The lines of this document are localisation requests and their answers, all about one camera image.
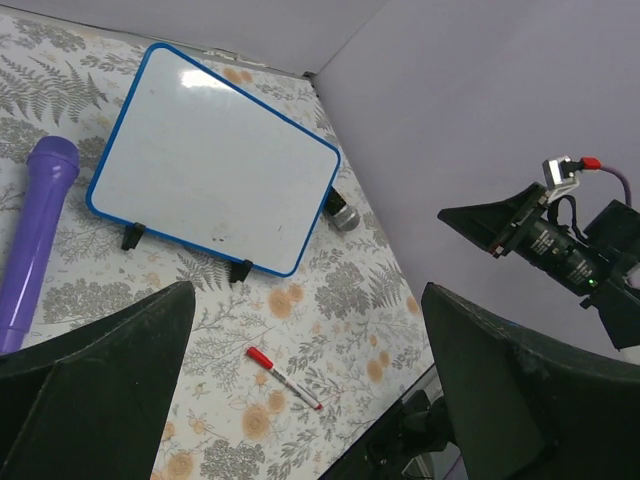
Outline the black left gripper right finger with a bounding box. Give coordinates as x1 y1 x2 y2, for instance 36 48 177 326
421 283 639 479

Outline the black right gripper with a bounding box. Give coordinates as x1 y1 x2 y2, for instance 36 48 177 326
437 182 639 350

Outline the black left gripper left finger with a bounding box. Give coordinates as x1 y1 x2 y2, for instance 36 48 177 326
1 281 196 479

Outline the red white marker pen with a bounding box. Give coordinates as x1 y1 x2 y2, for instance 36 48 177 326
246 347 323 411

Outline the blue framed whiteboard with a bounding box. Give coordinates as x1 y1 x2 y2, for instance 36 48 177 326
86 43 341 277

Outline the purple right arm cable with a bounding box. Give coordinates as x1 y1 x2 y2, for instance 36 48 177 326
581 156 634 207

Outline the black wire whiteboard stand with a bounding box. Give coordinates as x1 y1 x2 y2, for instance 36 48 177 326
120 222 254 284

